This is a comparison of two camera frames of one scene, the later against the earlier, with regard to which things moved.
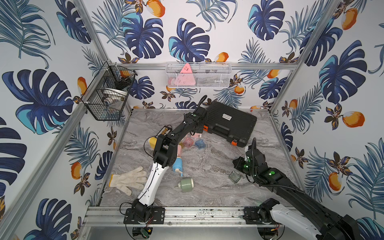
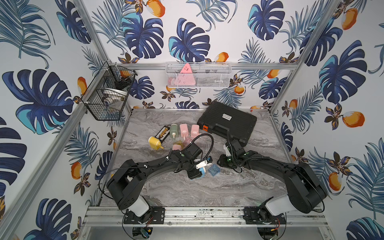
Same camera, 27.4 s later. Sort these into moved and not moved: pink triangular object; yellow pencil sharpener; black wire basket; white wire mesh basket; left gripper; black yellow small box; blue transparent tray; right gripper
Moved: right gripper; blue transparent tray; left gripper
Not moved: pink triangular object; black yellow small box; white wire mesh basket; yellow pencil sharpener; black wire basket
